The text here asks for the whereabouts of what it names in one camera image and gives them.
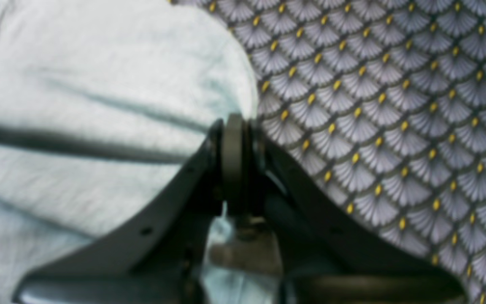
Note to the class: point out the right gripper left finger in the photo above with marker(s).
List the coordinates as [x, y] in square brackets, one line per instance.
[156, 256]

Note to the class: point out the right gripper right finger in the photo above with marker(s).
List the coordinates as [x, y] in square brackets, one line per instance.
[327, 257]

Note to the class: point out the fan-patterned grey tablecloth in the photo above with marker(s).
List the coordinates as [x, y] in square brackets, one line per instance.
[383, 102]

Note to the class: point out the light grey T-shirt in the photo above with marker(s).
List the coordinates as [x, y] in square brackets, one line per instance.
[141, 75]

